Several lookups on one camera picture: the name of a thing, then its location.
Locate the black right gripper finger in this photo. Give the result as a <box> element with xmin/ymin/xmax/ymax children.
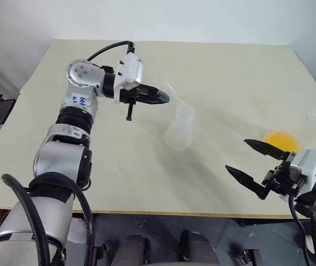
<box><xmin>243</xmin><ymin>138</ymin><xmax>291</xmax><ymax>161</ymax></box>
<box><xmin>225</xmin><ymin>165</ymin><xmax>268</xmax><ymax>200</ymax></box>

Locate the dark rounded shape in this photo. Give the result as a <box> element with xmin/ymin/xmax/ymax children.
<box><xmin>118</xmin><ymin>233</ymin><xmax>151</xmax><ymax>266</ymax></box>
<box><xmin>179</xmin><ymin>230</ymin><xmax>221</xmax><ymax>266</ymax></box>

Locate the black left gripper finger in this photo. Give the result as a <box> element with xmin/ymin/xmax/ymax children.
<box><xmin>138</xmin><ymin>84</ymin><xmax>171</xmax><ymax>101</ymax></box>
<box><xmin>135</xmin><ymin>94</ymin><xmax>171</xmax><ymax>105</ymax></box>

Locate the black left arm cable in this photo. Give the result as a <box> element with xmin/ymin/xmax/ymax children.
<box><xmin>1</xmin><ymin>173</ymin><xmax>95</xmax><ymax>266</ymax></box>

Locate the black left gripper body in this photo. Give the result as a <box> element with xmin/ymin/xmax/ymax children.
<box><xmin>119</xmin><ymin>87</ymin><xmax>141</xmax><ymax>122</ymax></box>

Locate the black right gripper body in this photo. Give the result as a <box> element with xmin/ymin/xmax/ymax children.
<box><xmin>261</xmin><ymin>158</ymin><xmax>306</xmax><ymax>199</ymax></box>

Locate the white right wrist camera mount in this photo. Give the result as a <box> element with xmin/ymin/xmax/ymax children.
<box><xmin>289</xmin><ymin>148</ymin><xmax>316</xmax><ymax>195</ymax></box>

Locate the clear conical flask bottle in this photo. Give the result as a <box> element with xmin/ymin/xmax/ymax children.
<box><xmin>164</xmin><ymin>104</ymin><xmax>196</xmax><ymax>151</ymax></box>

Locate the clear plastic funnel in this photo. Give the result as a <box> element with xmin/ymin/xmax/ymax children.
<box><xmin>164</xmin><ymin>79</ymin><xmax>195</xmax><ymax>115</ymax></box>

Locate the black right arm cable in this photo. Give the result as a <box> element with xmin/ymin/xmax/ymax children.
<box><xmin>287</xmin><ymin>192</ymin><xmax>315</xmax><ymax>266</ymax></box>

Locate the clear beaker with orange liquid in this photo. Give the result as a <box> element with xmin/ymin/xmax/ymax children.
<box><xmin>261</xmin><ymin>103</ymin><xmax>316</xmax><ymax>152</ymax></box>

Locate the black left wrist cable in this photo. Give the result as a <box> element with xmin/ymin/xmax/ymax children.
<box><xmin>86</xmin><ymin>40</ymin><xmax>135</xmax><ymax>62</ymax></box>

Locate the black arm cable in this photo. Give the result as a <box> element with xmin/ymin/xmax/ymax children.
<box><xmin>287</xmin><ymin>192</ymin><xmax>315</xmax><ymax>266</ymax></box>
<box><xmin>1</xmin><ymin>173</ymin><xmax>95</xmax><ymax>266</ymax></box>

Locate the white sticker blue writing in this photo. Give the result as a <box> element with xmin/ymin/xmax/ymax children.
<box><xmin>70</xmin><ymin>93</ymin><xmax>90</xmax><ymax>107</ymax></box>

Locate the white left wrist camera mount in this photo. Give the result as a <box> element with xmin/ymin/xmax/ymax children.
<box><xmin>113</xmin><ymin>53</ymin><xmax>144</xmax><ymax>103</ymax></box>

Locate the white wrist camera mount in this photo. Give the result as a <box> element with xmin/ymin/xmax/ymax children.
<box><xmin>289</xmin><ymin>148</ymin><xmax>316</xmax><ymax>195</ymax></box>
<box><xmin>113</xmin><ymin>53</ymin><xmax>144</xmax><ymax>103</ymax></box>

